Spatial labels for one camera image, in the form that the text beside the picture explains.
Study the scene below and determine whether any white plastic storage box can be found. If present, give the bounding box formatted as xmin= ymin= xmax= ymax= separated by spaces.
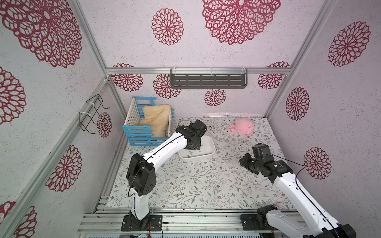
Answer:
xmin=178 ymin=135 xmax=216 ymax=162

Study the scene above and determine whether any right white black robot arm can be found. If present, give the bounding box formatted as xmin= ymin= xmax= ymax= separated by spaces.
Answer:
xmin=240 ymin=153 xmax=357 ymax=238

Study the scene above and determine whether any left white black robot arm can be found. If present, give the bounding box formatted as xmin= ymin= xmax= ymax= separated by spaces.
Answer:
xmin=126 ymin=120 xmax=207 ymax=221

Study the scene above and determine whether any white round alarm clock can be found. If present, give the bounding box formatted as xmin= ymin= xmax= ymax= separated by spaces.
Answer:
xmin=176 ymin=120 xmax=191 ymax=128

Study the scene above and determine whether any cream fluffy cloth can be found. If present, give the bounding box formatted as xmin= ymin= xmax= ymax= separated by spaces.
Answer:
xmin=138 ymin=105 xmax=171 ymax=137

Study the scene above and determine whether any pink plush toy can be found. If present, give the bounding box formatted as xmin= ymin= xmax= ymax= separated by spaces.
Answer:
xmin=228 ymin=118 xmax=255 ymax=136

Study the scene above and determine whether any blue white slatted crate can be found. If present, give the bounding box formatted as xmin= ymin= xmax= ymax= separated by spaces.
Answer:
xmin=123 ymin=97 xmax=174 ymax=146

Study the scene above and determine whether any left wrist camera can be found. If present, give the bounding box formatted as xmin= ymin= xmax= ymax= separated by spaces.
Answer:
xmin=190 ymin=120 xmax=207 ymax=137

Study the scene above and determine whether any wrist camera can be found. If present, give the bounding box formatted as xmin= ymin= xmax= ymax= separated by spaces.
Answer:
xmin=252 ymin=143 xmax=274 ymax=164
xmin=190 ymin=120 xmax=207 ymax=137

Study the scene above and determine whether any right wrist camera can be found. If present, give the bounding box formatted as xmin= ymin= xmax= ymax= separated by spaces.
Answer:
xmin=252 ymin=143 xmax=274 ymax=164

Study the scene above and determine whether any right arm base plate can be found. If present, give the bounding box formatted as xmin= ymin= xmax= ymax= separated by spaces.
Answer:
xmin=240 ymin=214 xmax=277 ymax=231

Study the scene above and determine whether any grey wall shelf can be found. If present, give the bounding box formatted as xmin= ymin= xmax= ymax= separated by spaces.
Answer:
xmin=170 ymin=69 xmax=248 ymax=90

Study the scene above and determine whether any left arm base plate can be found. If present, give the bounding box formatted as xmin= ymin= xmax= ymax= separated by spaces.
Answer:
xmin=121 ymin=214 xmax=163 ymax=232

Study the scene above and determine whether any black wire wall rack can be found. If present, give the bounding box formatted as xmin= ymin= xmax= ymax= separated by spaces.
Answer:
xmin=78 ymin=94 xmax=109 ymax=134

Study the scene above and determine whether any aluminium front rail frame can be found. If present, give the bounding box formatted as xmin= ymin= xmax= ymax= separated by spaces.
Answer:
xmin=76 ymin=210 xmax=257 ymax=236

